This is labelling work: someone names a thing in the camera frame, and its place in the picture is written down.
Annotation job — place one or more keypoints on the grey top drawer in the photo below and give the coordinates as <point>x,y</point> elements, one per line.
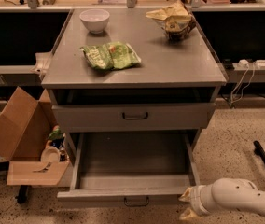
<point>133,117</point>

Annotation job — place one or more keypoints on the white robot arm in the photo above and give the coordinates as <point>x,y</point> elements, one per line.
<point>224,194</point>

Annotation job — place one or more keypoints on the grey drawer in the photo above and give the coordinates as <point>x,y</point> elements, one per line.
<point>133,117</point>
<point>132,169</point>

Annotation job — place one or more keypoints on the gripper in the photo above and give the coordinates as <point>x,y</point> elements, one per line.
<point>195,200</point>

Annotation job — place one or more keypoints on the green packet in box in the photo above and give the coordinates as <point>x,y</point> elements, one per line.
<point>56,133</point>

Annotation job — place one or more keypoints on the green chip bag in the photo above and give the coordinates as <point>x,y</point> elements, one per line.
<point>110,56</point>

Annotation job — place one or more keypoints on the white bowl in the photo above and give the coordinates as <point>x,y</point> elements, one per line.
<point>95,20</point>

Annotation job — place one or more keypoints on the grey drawer cabinet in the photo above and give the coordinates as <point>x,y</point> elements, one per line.
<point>168,73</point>

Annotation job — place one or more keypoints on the white cup in box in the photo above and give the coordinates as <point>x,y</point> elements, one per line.
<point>50,154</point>

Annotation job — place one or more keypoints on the open cardboard box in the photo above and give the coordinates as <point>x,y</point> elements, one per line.
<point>25,124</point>

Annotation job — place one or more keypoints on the yellow brown chip bag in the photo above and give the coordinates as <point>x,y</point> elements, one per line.
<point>174,20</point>

